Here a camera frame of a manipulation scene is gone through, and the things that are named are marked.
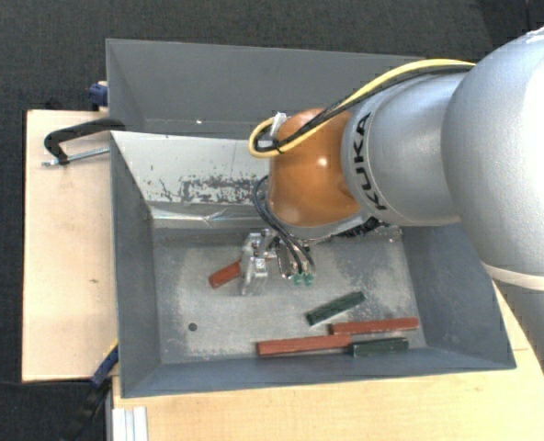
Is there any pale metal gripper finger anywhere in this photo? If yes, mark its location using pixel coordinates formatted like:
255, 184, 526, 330
239, 247, 255, 297
252, 256, 269, 294

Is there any red-brown block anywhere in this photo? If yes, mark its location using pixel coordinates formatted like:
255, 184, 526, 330
208, 260, 243, 289
255, 334, 354, 357
328, 317, 420, 337

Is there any grey metal bin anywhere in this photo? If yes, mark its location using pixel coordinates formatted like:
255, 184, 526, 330
105, 38, 517, 399

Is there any dark green flat block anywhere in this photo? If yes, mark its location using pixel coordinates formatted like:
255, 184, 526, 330
305, 290, 368, 326
348, 336, 411, 358

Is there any pale wood flat board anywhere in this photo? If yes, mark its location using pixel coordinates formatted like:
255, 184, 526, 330
21, 109, 119, 383

